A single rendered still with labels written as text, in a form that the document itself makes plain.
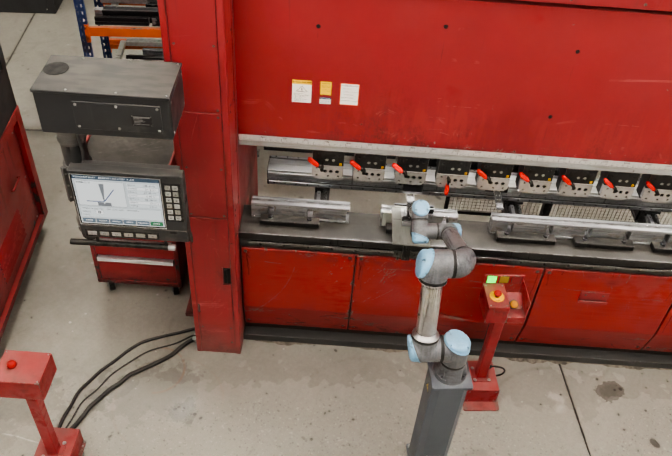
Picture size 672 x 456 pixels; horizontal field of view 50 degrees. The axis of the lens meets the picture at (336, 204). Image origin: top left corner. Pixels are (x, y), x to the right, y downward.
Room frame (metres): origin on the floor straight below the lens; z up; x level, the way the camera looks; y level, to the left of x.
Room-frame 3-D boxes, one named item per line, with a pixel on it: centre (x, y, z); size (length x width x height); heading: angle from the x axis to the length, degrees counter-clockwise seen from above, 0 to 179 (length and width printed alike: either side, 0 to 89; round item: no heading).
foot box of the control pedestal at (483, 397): (2.36, -0.87, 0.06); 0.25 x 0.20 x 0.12; 5
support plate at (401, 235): (2.60, -0.37, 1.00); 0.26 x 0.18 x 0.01; 0
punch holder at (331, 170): (2.74, 0.05, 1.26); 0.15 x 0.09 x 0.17; 90
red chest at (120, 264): (3.09, 1.13, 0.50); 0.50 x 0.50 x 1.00; 0
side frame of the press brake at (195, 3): (2.92, 0.60, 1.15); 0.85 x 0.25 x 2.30; 0
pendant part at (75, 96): (2.27, 0.88, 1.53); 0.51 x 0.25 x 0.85; 91
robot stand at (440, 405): (1.92, -0.56, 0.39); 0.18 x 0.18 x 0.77; 6
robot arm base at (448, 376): (1.92, -0.56, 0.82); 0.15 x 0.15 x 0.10
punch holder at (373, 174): (2.74, -0.15, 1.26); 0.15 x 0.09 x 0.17; 90
